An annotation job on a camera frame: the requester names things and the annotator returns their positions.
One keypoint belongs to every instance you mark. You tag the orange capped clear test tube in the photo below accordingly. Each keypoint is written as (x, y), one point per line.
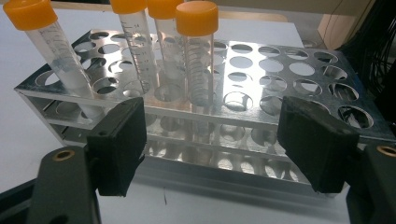
(137, 40)
(163, 9)
(196, 18)
(29, 14)

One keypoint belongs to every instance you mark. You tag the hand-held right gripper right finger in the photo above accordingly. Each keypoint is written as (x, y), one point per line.
(314, 146)

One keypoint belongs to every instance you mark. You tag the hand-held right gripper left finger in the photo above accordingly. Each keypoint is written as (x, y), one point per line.
(116, 149)

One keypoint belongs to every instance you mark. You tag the beige board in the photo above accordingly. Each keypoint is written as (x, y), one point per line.
(336, 31)

